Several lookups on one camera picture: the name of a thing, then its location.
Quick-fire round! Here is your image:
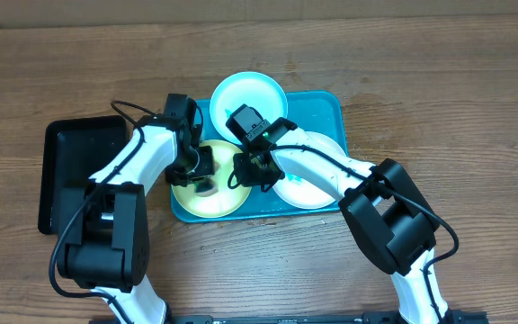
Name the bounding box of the teal plastic tray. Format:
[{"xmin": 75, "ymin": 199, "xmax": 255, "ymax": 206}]
[{"xmin": 169, "ymin": 90, "xmax": 349, "ymax": 224}]

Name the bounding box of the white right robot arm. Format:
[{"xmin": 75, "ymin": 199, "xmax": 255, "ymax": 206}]
[{"xmin": 226, "ymin": 104, "xmax": 458, "ymax": 323}]

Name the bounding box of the yellow plate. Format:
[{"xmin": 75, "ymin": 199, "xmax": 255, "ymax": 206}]
[{"xmin": 172, "ymin": 139, "xmax": 251, "ymax": 219}]

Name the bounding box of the light blue plate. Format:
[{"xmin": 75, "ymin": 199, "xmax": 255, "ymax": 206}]
[{"xmin": 210, "ymin": 71, "xmax": 288, "ymax": 145}]

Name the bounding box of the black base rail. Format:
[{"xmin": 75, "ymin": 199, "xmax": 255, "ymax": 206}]
[{"xmin": 88, "ymin": 310, "xmax": 489, "ymax": 324}]

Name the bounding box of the pink plate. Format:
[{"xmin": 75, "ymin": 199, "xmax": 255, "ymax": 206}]
[{"xmin": 272, "ymin": 131, "xmax": 345, "ymax": 210}]

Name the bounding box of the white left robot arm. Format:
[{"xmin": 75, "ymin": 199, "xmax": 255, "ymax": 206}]
[{"xmin": 49, "ymin": 94, "xmax": 216, "ymax": 323}]

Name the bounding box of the black plastic tray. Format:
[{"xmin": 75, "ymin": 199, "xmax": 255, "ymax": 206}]
[{"xmin": 38, "ymin": 115, "xmax": 129, "ymax": 235}]

